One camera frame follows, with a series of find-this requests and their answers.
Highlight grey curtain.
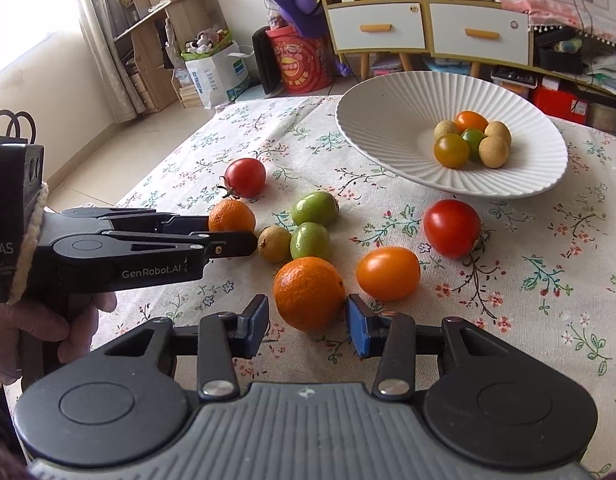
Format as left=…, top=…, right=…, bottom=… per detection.
left=74, top=0, right=150, bottom=126

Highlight large orange mandarin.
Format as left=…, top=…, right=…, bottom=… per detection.
left=273, top=256, right=347, bottom=332

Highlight plush toys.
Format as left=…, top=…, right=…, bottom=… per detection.
left=182, top=29, right=232, bottom=56

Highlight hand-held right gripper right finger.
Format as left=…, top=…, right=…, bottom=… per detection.
left=344, top=294, right=527, bottom=404

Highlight red bucket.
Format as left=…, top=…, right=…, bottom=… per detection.
left=265, top=25, right=337, bottom=94

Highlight green cherry tomato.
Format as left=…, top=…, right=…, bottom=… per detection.
left=460, top=129, right=486, bottom=161

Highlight orange cherry tomato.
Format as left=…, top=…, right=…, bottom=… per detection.
left=454, top=110, right=489, bottom=135
left=356, top=247, right=421, bottom=302

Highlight brown longan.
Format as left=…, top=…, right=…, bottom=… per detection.
left=484, top=120, right=512, bottom=148
left=433, top=120, right=461, bottom=142
left=258, top=225, right=293, bottom=263
left=478, top=136, right=508, bottom=169

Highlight black bag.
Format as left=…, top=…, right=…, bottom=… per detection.
left=534, top=27, right=586, bottom=77

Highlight cream fleece cloth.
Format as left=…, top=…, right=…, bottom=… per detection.
left=9, top=181, right=50, bottom=305

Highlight red box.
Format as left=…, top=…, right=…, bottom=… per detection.
left=530, top=85, right=592, bottom=124

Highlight small clear storage box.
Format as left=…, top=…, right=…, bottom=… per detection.
left=370, top=54, right=405, bottom=79

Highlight small red tomato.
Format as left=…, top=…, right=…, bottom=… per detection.
left=218, top=158, right=267, bottom=200

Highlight large red tomato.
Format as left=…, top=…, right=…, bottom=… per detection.
left=423, top=199, right=488, bottom=260

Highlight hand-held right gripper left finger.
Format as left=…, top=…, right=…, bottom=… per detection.
left=90, top=294, right=269, bottom=404

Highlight white cabinet drawer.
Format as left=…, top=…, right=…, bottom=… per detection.
left=329, top=2, right=429, bottom=54
left=429, top=1, right=532, bottom=67

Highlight person's left hand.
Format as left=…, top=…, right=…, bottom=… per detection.
left=0, top=290, right=118, bottom=384

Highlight blue lid storage box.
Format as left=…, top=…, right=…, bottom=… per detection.
left=422, top=56, right=472, bottom=79

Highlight wooden cabinet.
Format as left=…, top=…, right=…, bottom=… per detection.
left=310, top=0, right=536, bottom=81

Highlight pink cloth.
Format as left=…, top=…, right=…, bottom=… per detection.
left=490, top=0, right=616, bottom=52

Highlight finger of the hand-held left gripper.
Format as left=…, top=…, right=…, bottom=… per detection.
left=95, top=207, right=211, bottom=234
left=103, top=231, right=259, bottom=262

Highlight white paper bag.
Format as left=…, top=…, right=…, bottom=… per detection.
left=183, top=40, right=255, bottom=109

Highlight yellow-green cherry tomato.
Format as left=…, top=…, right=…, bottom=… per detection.
left=433, top=133, right=470, bottom=169

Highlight purple plush hat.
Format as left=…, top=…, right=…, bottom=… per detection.
left=268, top=0, right=329, bottom=39

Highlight small orange mandarin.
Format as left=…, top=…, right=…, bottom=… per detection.
left=208, top=199, right=257, bottom=235

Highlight wooden bookshelf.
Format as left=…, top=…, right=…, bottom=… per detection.
left=95, top=0, right=223, bottom=113

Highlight white ribbed plate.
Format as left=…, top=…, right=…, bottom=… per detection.
left=335, top=71, right=568, bottom=199

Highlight dark lid storage box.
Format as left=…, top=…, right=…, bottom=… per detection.
left=490, top=65, right=537, bottom=98

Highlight black upright panel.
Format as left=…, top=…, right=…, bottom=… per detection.
left=251, top=26, right=279, bottom=98

